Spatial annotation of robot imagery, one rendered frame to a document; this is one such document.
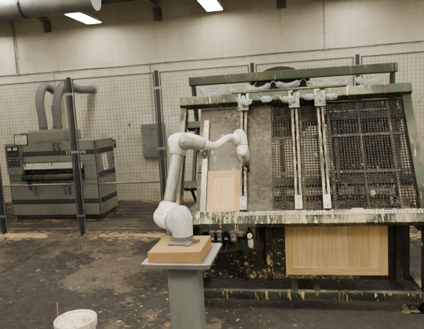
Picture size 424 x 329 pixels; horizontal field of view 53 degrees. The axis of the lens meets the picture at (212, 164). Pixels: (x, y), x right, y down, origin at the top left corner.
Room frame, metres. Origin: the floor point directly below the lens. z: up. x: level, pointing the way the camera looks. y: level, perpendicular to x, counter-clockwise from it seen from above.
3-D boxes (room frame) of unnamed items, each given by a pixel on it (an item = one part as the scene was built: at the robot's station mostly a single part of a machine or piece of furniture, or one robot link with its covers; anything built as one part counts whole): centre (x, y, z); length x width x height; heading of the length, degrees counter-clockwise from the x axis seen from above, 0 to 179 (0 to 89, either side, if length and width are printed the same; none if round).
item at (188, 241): (3.11, 0.23, 0.86); 0.22 x 0.18 x 0.06; 68
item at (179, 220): (3.13, 0.26, 1.00); 0.18 x 0.16 x 0.22; 40
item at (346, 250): (3.77, -1.08, 0.53); 0.90 x 0.02 x 0.55; 80
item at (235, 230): (3.62, -0.09, 0.69); 0.50 x 0.14 x 0.24; 80
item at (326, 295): (4.29, -0.81, 0.41); 2.20 x 1.38 x 0.83; 80
